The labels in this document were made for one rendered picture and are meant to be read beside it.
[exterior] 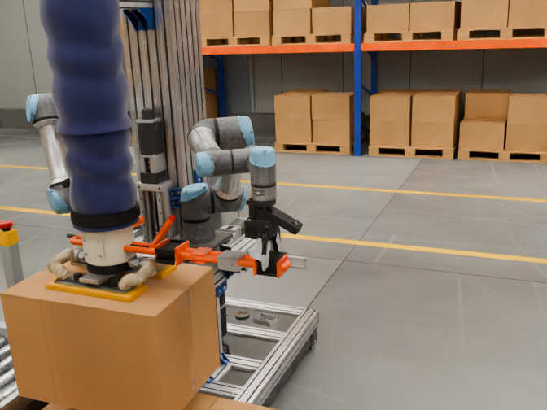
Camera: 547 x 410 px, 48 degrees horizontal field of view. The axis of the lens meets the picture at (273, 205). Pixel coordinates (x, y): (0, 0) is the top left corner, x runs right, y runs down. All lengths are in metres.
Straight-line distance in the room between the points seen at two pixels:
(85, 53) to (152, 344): 0.89
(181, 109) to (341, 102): 6.58
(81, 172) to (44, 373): 0.72
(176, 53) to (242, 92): 8.43
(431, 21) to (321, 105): 1.94
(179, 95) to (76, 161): 0.81
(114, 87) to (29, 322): 0.83
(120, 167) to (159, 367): 0.64
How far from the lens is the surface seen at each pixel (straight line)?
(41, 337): 2.21
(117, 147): 1.99
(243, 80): 11.04
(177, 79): 2.67
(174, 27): 2.67
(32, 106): 2.84
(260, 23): 9.51
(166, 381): 2.03
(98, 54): 1.93
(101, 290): 2.08
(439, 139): 8.95
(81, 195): 2.02
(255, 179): 1.76
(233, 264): 1.88
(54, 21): 1.95
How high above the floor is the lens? 1.90
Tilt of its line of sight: 16 degrees down
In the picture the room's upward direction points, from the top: 2 degrees counter-clockwise
